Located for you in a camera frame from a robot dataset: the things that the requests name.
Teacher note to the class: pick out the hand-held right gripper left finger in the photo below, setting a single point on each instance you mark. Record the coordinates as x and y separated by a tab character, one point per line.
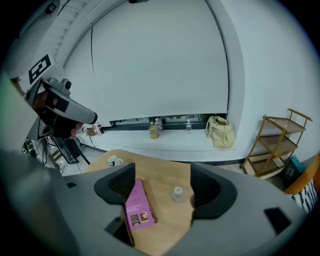
82	212

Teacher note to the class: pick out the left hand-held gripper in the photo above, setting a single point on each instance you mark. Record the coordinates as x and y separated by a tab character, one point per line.
40	67

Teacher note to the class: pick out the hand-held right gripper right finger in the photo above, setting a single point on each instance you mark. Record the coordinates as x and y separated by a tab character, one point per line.
250	212

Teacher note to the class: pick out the clear glass jar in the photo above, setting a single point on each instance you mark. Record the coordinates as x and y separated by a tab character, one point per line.
178	195

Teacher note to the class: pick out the wooden coffee table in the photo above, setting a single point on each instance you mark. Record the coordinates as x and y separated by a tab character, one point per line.
170	225

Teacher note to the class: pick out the person's left hand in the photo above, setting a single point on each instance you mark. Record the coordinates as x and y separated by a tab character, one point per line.
42	100

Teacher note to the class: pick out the brown plush toy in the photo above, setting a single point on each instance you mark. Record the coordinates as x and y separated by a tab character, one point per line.
91	133

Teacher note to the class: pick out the purple book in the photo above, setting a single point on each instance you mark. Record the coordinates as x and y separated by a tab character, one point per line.
138	205

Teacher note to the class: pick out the white mug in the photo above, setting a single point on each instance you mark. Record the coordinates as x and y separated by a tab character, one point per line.
112	160

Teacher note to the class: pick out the black white striped pillow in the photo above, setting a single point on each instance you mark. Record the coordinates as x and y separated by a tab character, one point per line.
306	197

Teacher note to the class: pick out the dark teal bag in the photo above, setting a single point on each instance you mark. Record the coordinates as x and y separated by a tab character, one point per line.
292	172

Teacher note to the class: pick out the person's white t-shirt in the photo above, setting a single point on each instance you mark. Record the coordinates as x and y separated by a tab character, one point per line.
15	120

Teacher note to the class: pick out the orange sofa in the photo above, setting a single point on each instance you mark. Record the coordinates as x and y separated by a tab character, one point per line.
303	175

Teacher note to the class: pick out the wooden shelf rack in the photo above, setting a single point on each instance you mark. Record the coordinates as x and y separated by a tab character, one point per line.
275	145

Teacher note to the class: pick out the yellow drink bottle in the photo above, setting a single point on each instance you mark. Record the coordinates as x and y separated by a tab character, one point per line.
153	131

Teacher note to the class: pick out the clear bottle with label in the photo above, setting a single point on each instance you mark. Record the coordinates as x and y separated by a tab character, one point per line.
158	123

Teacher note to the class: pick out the beige cloth bag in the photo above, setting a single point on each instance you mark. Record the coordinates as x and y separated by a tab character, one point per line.
221	133

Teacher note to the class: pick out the white roller blind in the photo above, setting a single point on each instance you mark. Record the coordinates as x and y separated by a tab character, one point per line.
160	62

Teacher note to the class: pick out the clear water bottle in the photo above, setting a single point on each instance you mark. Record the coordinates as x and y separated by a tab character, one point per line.
188	127

